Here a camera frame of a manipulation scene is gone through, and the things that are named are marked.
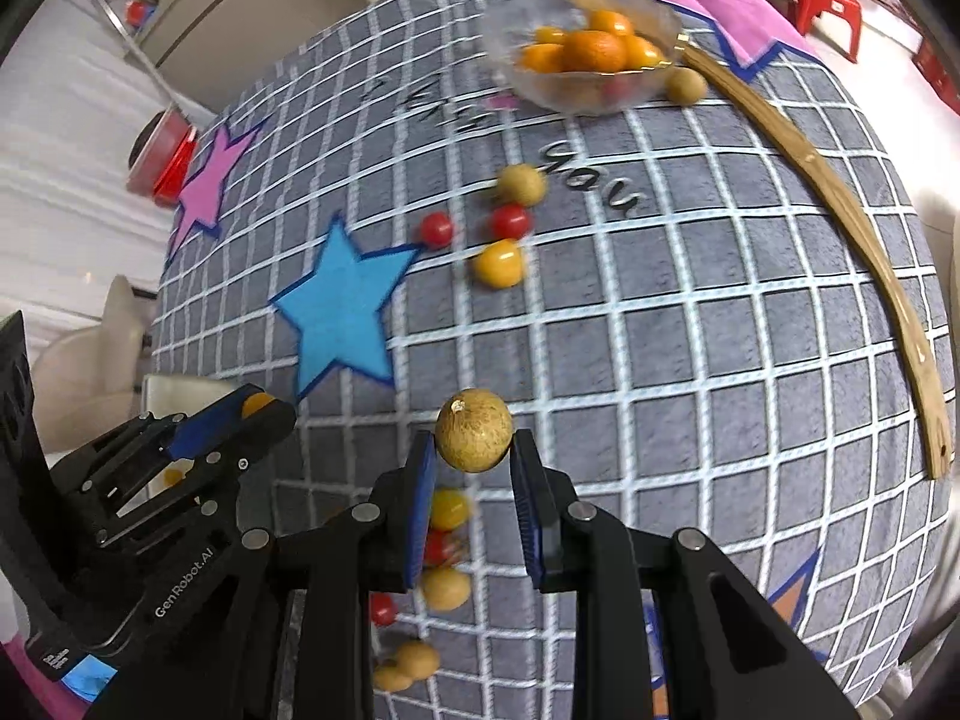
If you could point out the white plastic chair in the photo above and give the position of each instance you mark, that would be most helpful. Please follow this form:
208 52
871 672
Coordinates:
90 367

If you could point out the large textured mandarin orange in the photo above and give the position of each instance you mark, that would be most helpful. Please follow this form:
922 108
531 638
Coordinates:
596 50

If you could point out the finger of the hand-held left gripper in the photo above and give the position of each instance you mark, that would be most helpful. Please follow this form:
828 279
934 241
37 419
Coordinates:
266 424
202 427

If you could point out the red plastic stool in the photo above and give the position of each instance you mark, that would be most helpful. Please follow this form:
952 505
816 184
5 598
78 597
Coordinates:
829 4

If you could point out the yellow cherry tomato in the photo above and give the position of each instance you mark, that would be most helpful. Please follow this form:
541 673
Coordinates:
448 508
550 35
257 403
499 264

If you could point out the smooth mandarin orange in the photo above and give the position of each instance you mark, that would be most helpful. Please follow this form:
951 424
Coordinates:
611 21
541 60
646 52

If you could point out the clear glass bowl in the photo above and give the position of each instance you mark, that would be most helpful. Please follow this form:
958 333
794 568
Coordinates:
510 30

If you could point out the red cherry tomato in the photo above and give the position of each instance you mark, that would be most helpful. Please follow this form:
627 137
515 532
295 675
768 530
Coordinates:
383 609
441 547
436 229
510 222

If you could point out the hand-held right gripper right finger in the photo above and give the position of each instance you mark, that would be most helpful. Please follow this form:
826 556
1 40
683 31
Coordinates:
529 517

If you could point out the red plastic jar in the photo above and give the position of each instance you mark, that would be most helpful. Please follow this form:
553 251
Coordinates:
161 157

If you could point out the long wooden stick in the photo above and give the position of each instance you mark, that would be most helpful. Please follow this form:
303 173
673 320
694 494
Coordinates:
847 210

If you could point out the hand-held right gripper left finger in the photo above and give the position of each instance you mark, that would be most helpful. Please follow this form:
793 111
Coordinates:
420 510

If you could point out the tan longan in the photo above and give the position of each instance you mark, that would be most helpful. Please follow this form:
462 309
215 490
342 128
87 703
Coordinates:
474 431
686 85
390 679
521 184
418 658
446 589

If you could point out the grey grid printed blanket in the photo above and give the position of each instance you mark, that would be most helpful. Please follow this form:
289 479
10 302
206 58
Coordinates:
675 352

